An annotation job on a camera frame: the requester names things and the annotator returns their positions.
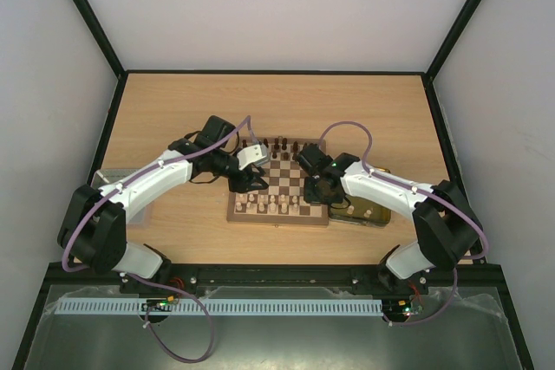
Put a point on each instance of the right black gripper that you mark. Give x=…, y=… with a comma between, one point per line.
x=316, y=191

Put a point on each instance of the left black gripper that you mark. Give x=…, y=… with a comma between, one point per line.
x=240, y=184

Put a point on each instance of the wooden chess board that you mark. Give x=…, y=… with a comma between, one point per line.
x=282, y=202

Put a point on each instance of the yellow tin tray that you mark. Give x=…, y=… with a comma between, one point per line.
x=357, y=210

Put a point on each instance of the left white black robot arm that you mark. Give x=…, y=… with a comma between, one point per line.
x=94, y=231

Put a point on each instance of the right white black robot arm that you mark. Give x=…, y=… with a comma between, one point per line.
x=446, y=227

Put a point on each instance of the clear plastic sheet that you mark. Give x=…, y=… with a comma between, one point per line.
x=464, y=331

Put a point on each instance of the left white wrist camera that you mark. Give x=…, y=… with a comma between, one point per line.
x=257, y=155

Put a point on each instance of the black aluminium frame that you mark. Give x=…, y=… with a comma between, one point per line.
x=479, y=273

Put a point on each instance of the grey slotted cable duct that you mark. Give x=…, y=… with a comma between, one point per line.
x=220, y=307

